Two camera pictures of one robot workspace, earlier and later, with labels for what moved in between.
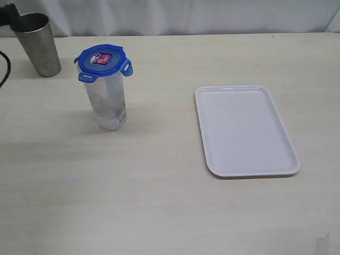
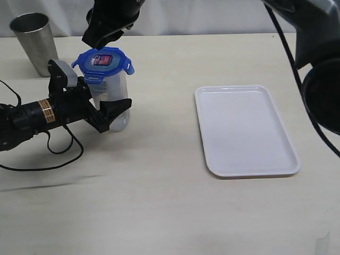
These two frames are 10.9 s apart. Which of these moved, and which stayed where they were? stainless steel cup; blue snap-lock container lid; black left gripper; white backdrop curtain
Moved: black left gripper
Stayed: blue snap-lock container lid; white backdrop curtain; stainless steel cup
